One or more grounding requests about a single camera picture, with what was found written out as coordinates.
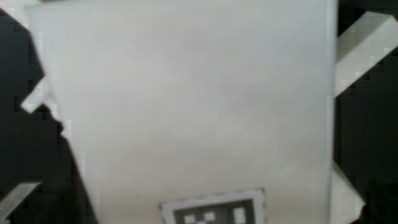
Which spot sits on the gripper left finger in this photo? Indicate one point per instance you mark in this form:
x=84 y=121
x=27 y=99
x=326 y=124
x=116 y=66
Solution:
x=17 y=196

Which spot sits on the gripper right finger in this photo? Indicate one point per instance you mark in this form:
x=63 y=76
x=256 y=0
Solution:
x=379 y=212

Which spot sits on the white cabinet top block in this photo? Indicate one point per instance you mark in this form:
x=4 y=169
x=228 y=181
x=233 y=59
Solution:
x=192 y=84

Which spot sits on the white cabinet body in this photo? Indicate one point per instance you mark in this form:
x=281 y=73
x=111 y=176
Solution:
x=41 y=98

